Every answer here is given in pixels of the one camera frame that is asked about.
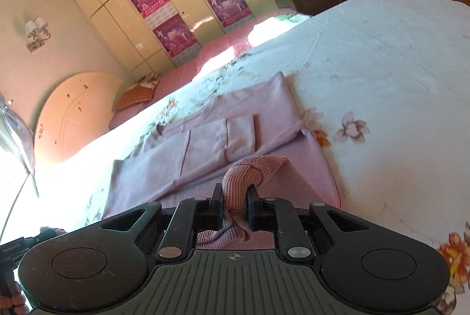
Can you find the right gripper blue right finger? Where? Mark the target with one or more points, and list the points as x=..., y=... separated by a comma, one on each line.
x=286, y=223

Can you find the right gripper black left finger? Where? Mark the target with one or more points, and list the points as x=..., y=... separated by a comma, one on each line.
x=184, y=222

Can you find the pink knit sweater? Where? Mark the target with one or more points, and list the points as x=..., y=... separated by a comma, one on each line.
x=253, y=136

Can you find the person's left hand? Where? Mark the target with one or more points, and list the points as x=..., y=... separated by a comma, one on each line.
x=16, y=303

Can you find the orange striped pillow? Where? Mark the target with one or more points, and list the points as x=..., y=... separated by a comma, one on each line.
x=141, y=92

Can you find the pink bed cover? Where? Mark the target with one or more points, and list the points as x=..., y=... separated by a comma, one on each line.
x=212, y=56

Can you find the round wooden headboard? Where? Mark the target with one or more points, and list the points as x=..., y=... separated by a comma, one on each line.
x=76, y=113

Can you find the white floral bed sheet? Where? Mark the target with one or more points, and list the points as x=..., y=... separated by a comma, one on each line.
x=384, y=87

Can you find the lower left pink poster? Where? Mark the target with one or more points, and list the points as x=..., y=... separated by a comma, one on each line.
x=175, y=36

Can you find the pink poster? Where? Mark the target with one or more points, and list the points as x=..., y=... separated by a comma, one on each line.
x=154, y=12
x=175, y=36
x=231, y=13

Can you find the lower right pink poster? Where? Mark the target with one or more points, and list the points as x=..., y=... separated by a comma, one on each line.
x=231, y=13

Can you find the upper left pink poster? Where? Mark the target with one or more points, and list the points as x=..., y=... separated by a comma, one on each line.
x=154, y=12

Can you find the wall sconce lamp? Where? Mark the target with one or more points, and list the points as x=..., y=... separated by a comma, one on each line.
x=37, y=33

